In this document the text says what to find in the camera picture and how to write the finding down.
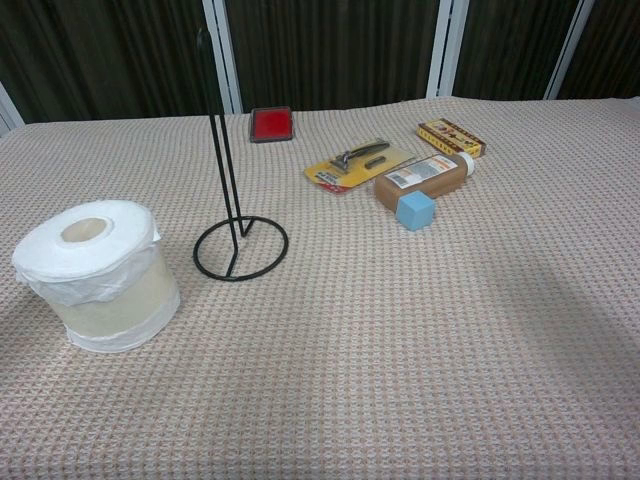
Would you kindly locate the white toilet paper roll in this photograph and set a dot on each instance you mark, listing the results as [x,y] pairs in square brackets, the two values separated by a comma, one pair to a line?
[100,260]

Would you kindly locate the yellow razor blister pack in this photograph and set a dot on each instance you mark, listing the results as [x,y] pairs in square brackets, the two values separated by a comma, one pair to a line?
[345,172]

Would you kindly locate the light blue cube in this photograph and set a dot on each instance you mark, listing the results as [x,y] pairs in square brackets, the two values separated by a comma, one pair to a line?
[415,212]

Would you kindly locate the beige waffle weave tablecloth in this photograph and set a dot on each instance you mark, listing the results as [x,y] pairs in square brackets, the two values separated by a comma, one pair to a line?
[350,350]

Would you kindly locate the red square case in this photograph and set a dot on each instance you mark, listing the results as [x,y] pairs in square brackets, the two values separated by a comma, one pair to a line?
[271,124]

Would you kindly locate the brown bottle white cap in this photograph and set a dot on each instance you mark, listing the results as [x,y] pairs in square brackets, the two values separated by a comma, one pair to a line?
[430,175]

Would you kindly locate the yellow red patterned box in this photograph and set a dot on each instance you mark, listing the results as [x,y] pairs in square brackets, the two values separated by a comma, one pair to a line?
[450,137]

